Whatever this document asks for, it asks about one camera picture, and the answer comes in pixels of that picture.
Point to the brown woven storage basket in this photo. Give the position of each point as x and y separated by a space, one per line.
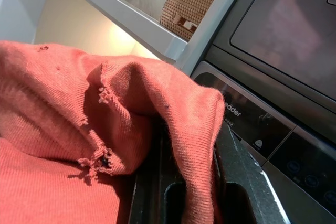
183 6

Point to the pale grey shelving unit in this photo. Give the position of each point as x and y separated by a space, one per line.
118 6

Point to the orange-red garment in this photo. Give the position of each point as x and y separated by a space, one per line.
52 116

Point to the grey washing machine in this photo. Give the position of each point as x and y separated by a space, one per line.
288 119

